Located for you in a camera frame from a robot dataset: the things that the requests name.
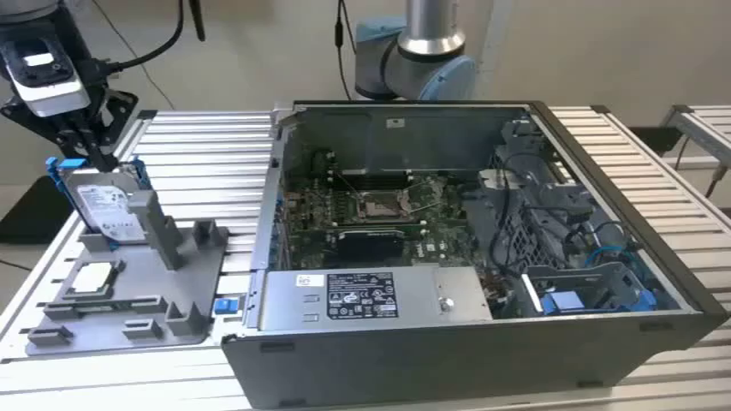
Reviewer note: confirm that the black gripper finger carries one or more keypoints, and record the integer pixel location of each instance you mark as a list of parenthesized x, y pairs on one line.
[(33, 124), (111, 115)]

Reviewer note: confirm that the hard disk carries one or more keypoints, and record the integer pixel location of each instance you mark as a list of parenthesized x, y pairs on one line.
[(105, 205)]

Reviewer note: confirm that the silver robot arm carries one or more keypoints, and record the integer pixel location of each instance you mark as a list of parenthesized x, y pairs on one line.
[(428, 25)]

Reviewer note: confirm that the grey metal disk bay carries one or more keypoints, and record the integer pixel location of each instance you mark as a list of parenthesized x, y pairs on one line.
[(581, 272)]

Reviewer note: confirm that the black thin antenna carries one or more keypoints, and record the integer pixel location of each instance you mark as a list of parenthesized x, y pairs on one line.
[(196, 21)]

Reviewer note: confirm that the CPU with silver top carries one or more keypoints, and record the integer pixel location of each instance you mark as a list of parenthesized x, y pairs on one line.
[(93, 278)]

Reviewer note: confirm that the grey parts rack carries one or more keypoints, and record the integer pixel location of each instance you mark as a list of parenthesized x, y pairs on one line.
[(143, 291)]

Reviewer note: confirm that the blue case latch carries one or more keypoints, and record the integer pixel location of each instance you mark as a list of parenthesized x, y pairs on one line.
[(223, 307)]

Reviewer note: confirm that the CPU socket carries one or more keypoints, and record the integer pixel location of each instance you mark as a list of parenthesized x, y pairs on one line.
[(376, 207)]

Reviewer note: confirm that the silver power supply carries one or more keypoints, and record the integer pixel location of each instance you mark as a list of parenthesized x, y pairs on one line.
[(285, 304)]

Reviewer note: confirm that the green motherboard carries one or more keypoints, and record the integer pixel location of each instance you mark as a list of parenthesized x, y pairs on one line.
[(439, 222)]

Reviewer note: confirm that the black open PC case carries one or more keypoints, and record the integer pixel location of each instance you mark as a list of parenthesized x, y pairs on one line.
[(399, 368)]

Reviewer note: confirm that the blue plastic bay block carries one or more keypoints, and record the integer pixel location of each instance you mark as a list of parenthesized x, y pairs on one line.
[(561, 299)]

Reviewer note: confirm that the slatted metal side table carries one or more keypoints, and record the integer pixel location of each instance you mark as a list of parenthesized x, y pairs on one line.
[(708, 124)]

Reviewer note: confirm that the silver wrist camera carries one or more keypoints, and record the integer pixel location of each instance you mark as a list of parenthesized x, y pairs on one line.
[(50, 90)]

